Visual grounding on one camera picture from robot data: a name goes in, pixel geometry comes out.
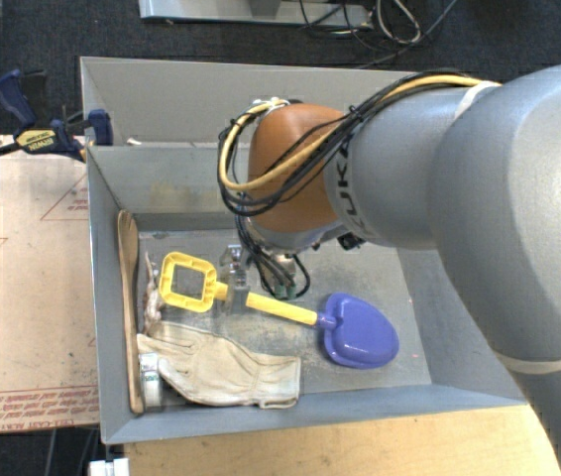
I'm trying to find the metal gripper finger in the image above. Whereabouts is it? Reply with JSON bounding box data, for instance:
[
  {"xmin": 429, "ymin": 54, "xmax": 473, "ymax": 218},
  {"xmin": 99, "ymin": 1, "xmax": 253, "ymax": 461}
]
[
  {"xmin": 218, "ymin": 244, "xmax": 247, "ymax": 274},
  {"xmin": 225, "ymin": 272, "xmax": 253, "ymax": 317}
]

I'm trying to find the yellow and blue toy shovel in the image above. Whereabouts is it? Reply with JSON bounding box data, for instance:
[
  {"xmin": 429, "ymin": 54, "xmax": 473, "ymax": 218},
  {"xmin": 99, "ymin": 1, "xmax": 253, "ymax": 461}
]
[{"xmin": 158, "ymin": 250, "xmax": 401, "ymax": 371}]

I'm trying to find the cream work glove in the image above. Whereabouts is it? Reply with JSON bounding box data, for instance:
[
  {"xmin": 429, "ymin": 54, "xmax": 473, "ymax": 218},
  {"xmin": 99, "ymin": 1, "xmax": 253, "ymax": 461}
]
[{"xmin": 136, "ymin": 319, "xmax": 303, "ymax": 411}]

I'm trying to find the wooden spoon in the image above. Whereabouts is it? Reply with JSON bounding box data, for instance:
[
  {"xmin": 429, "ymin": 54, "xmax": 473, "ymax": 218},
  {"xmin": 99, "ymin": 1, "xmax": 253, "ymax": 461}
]
[{"xmin": 115, "ymin": 208, "xmax": 146, "ymax": 417}]

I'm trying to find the clear roll with green print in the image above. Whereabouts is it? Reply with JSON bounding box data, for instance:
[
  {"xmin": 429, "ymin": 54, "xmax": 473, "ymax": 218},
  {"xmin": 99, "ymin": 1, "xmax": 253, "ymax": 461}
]
[{"xmin": 138, "ymin": 353, "xmax": 165, "ymax": 412}]

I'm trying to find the grey metal bin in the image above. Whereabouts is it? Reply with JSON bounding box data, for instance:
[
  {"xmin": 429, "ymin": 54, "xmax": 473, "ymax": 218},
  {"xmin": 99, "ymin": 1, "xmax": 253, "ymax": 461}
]
[{"xmin": 79, "ymin": 56, "xmax": 542, "ymax": 446}]

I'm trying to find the brown cardboard board red print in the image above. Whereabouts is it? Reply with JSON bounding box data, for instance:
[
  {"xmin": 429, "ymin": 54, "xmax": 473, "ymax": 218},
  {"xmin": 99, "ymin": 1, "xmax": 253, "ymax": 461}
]
[{"xmin": 0, "ymin": 133, "xmax": 101, "ymax": 436}]

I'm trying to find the black cylinder on white bracket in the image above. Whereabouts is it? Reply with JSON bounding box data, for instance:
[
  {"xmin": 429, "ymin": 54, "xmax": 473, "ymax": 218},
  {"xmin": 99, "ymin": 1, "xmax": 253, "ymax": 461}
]
[{"xmin": 310, "ymin": 232, "xmax": 363, "ymax": 252}]

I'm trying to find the frayed white rope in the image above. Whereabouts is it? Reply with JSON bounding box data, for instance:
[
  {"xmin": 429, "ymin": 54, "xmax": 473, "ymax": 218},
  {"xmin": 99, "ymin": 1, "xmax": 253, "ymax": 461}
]
[{"xmin": 142, "ymin": 251, "xmax": 167, "ymax": 335}]

